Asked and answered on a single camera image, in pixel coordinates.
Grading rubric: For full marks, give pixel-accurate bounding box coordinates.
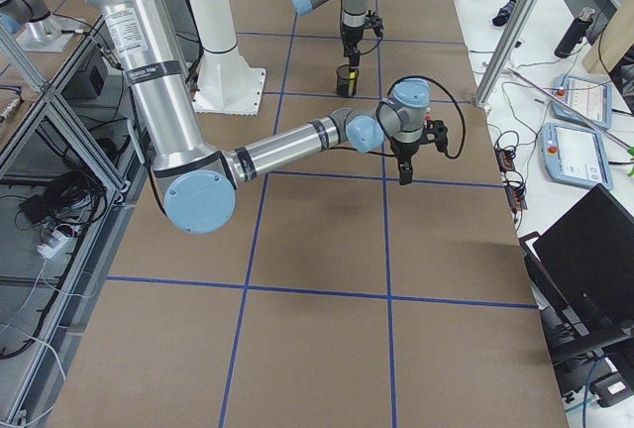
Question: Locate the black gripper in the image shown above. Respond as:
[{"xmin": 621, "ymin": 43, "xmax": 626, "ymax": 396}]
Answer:
[
  {"xmin": 340, "ymin": 24, "xmax": 365, "ymax": 70},
  {"xmin": 388, "ymin": 136, "xmax": 425, "ymax": 185}
]

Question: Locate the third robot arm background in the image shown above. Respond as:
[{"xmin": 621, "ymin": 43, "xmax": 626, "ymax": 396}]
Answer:
[{"xmin": 1, "ymin": 0, "xmax": 51, "ymax": 34}]

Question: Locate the black mesh pen cup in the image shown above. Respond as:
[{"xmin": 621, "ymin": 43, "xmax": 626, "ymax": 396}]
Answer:
[{"xmin": 336, "ymin": 64, "xmax": 359, "ymax": 98}]

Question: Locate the folded blue umbrella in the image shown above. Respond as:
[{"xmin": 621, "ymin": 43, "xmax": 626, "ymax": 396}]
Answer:
[{"xmin": 491, "ymin": 0, "xmax": 517, "ymax": 27}]

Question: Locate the near blue teach pendant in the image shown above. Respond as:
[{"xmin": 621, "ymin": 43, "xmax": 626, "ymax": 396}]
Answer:
[{"xmin": 540, "ymin": 123, "xmax": 614, "ymax": 190}]

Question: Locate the blue teach pendant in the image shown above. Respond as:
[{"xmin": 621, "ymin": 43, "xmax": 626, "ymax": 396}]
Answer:
[
  {"xmin": 553, "ymin": 74, "xmax": 612, "ymax": 129},
  {"xmin": 540, "ymin": 123, "xmax": 614, "ymax": 190}
]

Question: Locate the far blue teach pendant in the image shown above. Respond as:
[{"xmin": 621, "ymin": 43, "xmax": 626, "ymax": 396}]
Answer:
[{"xmin": 553, "ymin": 74, "xmax": 612, "ymax": 129}]

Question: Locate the black laptop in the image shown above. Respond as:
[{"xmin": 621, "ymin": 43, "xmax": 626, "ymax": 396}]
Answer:
[{"xmin": 519, "ymin": 182, "xmax": 634, "ymax": 350}]

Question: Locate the black water bottle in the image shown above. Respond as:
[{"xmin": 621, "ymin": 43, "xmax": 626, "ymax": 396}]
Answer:
[{"xmin": 554, "ymin": 7, "xmax": 596, "ymax": 58}]

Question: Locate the black power adapter floor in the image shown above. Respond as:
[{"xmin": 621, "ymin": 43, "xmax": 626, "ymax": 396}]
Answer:
[{"xmin": 19, "ymin": 195, "xmax": 50, "ymax": 224}]

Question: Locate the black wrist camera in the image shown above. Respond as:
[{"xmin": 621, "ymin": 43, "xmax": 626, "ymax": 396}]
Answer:
[
  {"xmin": 365, "ymin": 10, "xmax": 383, "ymax": 39},
  {"xmin": 421, "ymin": 119, "xmax": 449, "ymax": 154}
]

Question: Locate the white pedestal column base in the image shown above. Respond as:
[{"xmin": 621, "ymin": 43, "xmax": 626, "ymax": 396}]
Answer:
[{"xmin": 189, "ymin": 0, "xmax": 266, "ymax": 116}]

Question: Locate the aluminium frame post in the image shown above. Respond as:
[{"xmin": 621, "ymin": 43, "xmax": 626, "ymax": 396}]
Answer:
[{"xmin": 473, "ymin": 0, "xmax": 537, "ymax": 109}]

